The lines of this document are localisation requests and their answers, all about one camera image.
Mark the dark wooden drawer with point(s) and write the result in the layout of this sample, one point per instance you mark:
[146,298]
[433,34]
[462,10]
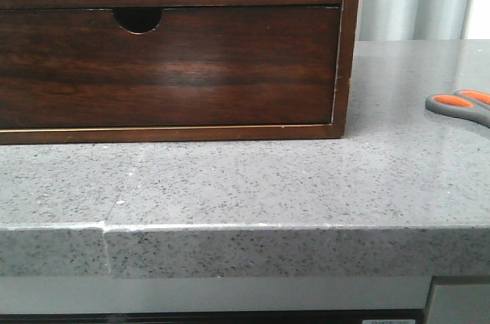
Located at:
[66,68]

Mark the grey orange handled scissors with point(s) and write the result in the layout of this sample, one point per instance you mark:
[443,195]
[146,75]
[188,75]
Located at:
[471,105]

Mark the black appliance with label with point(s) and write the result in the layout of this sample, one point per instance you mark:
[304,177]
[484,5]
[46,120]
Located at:
[302,316]

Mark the grey cupboard door right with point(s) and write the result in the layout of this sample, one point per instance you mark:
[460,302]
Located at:
[458,300]

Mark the grey cupboard under counter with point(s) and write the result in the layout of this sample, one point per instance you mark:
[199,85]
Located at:
[99,294]

